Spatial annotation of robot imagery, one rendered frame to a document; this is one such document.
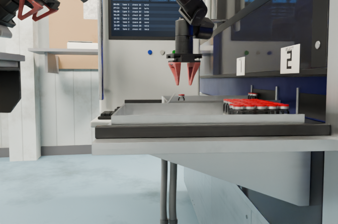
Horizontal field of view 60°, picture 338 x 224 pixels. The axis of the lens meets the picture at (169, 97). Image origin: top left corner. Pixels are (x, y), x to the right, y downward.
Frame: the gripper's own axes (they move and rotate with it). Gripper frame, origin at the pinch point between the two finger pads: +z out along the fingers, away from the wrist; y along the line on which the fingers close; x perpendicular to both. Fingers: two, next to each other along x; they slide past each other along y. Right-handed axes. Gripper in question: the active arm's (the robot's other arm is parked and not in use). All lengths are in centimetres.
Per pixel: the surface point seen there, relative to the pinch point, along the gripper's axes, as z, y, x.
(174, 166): 48, 18, 58
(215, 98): 6.5, 17.6, 11.5
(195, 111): 6.9, -4.0, -18.1
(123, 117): 4.3, -26.5, -38.5
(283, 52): -8.0, 11.7, -32.1
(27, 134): 71, -82, 293
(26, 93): 23, -82, 294
